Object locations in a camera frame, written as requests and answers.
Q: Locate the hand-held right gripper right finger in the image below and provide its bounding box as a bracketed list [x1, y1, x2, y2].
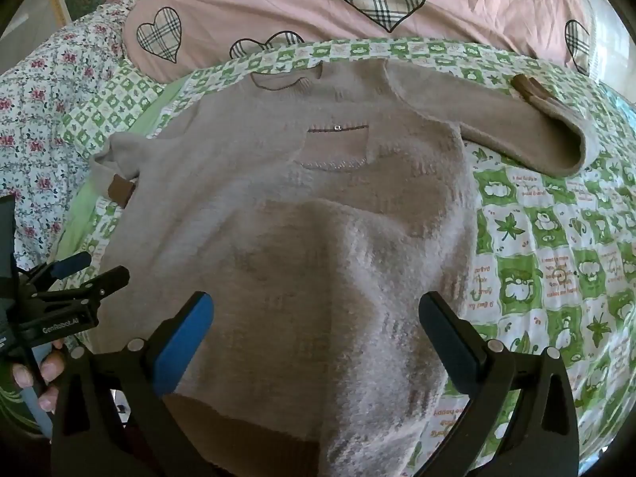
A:
[419, 292, 580, 477]

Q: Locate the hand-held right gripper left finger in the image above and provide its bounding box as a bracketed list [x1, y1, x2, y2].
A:
[50, 291, 215, 477]

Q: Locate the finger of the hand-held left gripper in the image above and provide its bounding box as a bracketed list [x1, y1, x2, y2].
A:
[37, 266, 131, 309]
[20, 252, 93, 289]

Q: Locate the grey cloth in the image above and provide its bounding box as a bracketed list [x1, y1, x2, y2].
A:
[92, 58, 588, 477]

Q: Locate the person's left hand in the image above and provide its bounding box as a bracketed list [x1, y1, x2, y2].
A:
[11, 340, 66, 414]

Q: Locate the light green cloth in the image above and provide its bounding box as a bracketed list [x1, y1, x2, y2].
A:
[62, 79, 186, 262]

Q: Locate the green checked blanket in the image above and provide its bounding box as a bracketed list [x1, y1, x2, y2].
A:
[57, 39, 636, 473]

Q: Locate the floral bedsheet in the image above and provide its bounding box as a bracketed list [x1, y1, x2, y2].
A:
[0, 0, 150, 269]

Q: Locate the pink quilt with plaid hearts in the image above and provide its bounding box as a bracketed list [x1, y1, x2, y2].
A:
[122, 0, 597, 83]

